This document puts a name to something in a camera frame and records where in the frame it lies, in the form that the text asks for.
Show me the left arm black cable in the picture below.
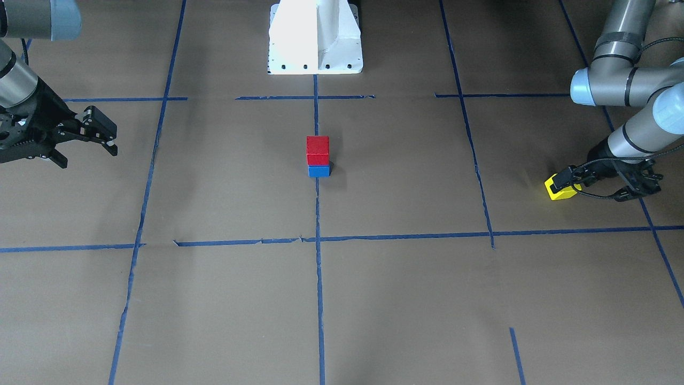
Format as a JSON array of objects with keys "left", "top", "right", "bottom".
[{"left": 566, "top": 35, "right": 684, "bottom": 201}]

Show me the blue cube block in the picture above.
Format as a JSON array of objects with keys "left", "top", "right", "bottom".
[{"left": 307, "top": 164, "right": 332, "bottom": 178}]

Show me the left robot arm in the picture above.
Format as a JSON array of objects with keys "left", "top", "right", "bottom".
[{"left": 545, "top": 1, "right": 683, "bottom": 202}]

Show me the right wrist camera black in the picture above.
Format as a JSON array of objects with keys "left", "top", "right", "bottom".
[{"left": 75, "top": 105, "right": 118, "bottom": 146}]

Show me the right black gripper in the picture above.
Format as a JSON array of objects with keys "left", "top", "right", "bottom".
[{"left": 1, "top": 80, "right": 118, "bottom": 169}]

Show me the white central pillar mount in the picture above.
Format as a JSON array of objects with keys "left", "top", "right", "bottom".
[{"left": 267, "top": 1, "right": 364, "bottom": 75}]

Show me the yellow cube block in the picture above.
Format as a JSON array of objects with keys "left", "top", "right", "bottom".
[{"left": 545, "top": 173, "right": 583, "bottom": 201}]

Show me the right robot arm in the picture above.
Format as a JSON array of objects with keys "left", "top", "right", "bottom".
[{"left": 1, "top": 1, "right": 118, "bottom": 168}]

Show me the red cube block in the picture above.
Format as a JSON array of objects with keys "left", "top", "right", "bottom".
[{"left": 306, "top": 135, "right": 330, "bottom": 166}]

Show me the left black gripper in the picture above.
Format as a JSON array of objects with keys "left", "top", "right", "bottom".
[{"left": 554, "top": 138, "right": 664, "bottom": 202}]

